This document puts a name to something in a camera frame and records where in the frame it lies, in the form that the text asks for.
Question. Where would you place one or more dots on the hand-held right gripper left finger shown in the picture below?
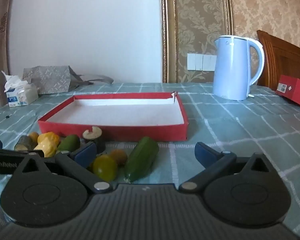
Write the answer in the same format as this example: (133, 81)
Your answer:
(83, 153)

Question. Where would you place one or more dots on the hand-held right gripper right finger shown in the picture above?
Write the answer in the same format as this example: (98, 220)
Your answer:
(207, 153)

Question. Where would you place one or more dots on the cut green cucumber half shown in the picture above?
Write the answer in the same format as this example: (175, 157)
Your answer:
(69, 142)

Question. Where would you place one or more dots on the green tomato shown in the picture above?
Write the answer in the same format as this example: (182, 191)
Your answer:
(105, 167)

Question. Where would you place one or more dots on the dark sugarcane piece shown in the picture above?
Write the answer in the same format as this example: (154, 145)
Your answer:
(22, 143)

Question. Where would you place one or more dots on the round brown fruit with stem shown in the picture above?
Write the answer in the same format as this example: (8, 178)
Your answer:
(118, 157)

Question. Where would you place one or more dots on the yellow corn cob piece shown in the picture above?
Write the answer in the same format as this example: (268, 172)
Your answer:
(47, 150)

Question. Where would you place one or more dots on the orange-yellow fruit chunk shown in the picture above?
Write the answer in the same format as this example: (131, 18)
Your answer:
(50, 137)

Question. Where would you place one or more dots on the red shallow cardboard tray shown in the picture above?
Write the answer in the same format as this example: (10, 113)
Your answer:
(115, 115)

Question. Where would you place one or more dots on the whole green cucumber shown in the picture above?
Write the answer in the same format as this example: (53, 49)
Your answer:
(141, 158)

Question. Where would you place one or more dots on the teal checked tablecloth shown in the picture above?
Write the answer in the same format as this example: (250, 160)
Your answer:
(240, 135)

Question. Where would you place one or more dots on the white tissue pack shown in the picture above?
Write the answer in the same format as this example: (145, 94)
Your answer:
(21, 93)

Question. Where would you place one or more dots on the grey patterned gift bag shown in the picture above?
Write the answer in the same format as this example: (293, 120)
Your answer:
(48, 80)

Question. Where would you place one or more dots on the light blue electric kettle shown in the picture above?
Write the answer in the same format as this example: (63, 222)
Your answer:
(231, 67)

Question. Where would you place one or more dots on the red box with white label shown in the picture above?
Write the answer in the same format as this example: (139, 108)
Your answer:
(297, 92)

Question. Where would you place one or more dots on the white wall switch panel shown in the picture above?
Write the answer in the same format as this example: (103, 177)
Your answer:
(201, 62)

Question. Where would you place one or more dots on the gold framed wall panel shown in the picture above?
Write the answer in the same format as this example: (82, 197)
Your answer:
(165, 30)

